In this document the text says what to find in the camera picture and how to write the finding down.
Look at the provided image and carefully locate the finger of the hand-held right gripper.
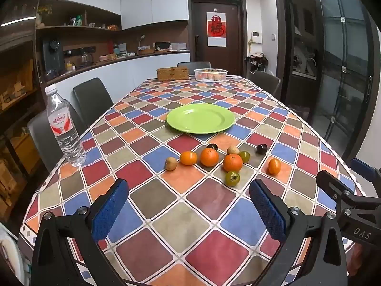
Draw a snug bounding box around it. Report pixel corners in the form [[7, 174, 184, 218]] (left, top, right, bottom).
[[350, 158, 381, 186], [316, 170, 363, 204]]

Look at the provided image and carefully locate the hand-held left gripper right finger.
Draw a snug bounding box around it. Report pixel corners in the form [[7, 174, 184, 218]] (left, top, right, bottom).
[[249, 179, 349, 286]]

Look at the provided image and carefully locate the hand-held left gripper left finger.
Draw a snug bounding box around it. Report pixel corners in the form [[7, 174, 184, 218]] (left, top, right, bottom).
[[30, 178, 130, 286]]

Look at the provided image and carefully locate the small orange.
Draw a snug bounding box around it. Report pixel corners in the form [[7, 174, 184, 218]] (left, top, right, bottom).
[[180, 151, 198, 166], [268, 158, 281, 176]]

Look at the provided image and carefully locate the large orange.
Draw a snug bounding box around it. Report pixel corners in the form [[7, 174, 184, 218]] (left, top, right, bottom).
[[223, 154, 243, 172], [200, 148, 220, 167]]

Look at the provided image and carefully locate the green plate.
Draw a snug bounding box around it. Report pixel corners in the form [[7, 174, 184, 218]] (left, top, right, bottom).
[[166, 104, 236, 134]]

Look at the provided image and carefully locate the person's right hand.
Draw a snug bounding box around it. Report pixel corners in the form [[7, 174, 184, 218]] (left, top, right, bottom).
[[347, 240, 365, 277]]

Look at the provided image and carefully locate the checkered tablecloth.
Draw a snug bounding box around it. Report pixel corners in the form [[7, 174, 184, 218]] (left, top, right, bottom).
[[18, 76, 366, 286]]

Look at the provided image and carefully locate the clear water bottle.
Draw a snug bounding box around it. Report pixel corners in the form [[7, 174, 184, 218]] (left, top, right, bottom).
[[45, 83, 87, 167]]

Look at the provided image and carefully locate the dark grey chair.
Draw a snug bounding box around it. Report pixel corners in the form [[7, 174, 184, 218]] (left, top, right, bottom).
[[177, 61, 212, 69], [27, 100, 87, 173], [73, 77, 114, 127], [250, 71, 282, 99]]

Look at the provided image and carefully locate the glass sliding door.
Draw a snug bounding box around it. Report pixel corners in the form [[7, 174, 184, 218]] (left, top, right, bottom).
[[312, 0, 376, 161]]

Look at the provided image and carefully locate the white plastic bag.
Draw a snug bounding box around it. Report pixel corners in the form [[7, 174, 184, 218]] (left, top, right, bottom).
[[0, 229, 26, 286]]

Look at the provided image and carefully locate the rack with bags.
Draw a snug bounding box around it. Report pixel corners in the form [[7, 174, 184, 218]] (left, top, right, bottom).
[[245, 52, 269, 73]]

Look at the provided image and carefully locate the white plastic basket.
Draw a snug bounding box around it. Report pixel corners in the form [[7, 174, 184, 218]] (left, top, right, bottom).
[[194, 68, 228, 83]]

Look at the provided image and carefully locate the wicker box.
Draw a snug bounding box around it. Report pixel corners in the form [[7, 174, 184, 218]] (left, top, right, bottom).
[[156, 67, 189, 82]]

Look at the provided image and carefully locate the dark wooden door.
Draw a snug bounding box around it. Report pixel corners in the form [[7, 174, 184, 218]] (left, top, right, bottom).
[[187, 0, 247, 78]]

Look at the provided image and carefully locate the red wall calendar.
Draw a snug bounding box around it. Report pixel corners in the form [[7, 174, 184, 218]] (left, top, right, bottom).
[[207, 11, 227, 47]]

